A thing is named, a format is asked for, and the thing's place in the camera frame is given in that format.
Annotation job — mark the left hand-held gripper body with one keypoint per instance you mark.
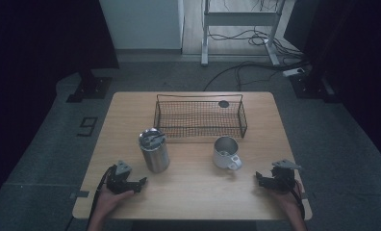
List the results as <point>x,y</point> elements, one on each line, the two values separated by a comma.
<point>119,179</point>

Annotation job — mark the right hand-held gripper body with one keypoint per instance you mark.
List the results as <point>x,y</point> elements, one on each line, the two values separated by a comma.
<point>283,176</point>

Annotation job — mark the stainless steel tumbler with lid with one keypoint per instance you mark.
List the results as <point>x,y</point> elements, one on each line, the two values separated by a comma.
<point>155,157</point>

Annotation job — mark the white mug with steel interior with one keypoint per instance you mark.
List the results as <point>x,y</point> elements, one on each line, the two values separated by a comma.
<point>222,159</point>

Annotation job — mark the person's right hand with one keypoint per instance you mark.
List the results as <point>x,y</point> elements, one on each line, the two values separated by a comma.
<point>286,199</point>

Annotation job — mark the person's left hand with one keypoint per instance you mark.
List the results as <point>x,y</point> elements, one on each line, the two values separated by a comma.
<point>110,200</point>

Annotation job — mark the round dark table grommet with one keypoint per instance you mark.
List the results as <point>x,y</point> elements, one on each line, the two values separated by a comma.
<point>223,103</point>

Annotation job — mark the white power strip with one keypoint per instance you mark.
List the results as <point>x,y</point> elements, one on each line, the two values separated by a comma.
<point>293,71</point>

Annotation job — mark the black curtain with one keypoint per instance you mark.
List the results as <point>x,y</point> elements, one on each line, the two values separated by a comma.
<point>34,48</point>
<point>355,48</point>

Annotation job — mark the white cabinet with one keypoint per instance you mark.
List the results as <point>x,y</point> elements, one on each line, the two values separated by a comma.
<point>143,22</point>

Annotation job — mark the black stand base plate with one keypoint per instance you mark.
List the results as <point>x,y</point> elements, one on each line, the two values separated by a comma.
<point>310,86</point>
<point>94,88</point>

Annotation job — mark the white metal desk frame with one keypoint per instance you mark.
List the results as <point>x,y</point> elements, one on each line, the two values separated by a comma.
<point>240,18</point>

